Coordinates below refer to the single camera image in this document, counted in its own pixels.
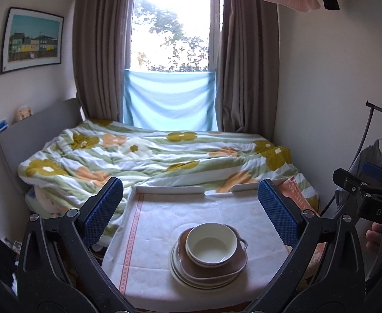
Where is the duck pattern plate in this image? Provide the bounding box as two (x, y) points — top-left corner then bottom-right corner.
(170, 240), (244, 288)

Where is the grey hanging garment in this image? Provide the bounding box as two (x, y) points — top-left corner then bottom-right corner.
(335, 139), (382, 203)

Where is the brown curtain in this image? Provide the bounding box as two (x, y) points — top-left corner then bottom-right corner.
(215, 0), (279, 140)
(72, 0), (130, 122)

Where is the grey bed headboard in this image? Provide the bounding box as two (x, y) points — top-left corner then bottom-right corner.
(0, 98), (82, 195)

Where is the right brown curtain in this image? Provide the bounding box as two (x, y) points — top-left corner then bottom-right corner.
(215, 0), (279, 140)

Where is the framed houses picture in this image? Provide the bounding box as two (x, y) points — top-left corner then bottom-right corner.
(0, 7), (65, 74)

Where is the cream ceramic bowl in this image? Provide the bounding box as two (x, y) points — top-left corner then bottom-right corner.
(187, 247), (234, 268)

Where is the light blue window cloth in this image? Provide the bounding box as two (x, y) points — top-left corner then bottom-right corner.
(122, 69), (218, 131)

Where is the black clothes rack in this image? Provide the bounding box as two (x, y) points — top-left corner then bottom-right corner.
(319, 100), (382, 218)

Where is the person's right hand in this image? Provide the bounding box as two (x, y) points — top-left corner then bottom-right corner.
(365, 222), (382, 253)

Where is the left brown curtain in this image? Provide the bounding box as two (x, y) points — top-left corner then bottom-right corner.
(72, 0), (130, 122)

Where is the small plush toy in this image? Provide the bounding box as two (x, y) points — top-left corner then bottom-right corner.
(15, 105), (33, 122)

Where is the white ceramic bowl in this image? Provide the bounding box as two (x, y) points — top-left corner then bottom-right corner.
(185, 222), (238, 253)

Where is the floral green white duvet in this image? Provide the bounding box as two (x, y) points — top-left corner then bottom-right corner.
(17, 119), (319, 217)

